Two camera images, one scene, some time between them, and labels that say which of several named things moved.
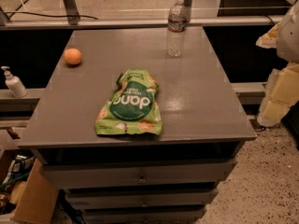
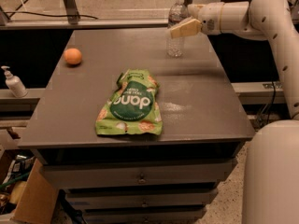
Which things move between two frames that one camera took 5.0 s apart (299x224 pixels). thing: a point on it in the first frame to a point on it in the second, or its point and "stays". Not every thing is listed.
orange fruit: x=72 y=56 stays
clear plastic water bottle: x=176 y=30 stays
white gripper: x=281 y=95 to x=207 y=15
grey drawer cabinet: x=168 y=177 stays
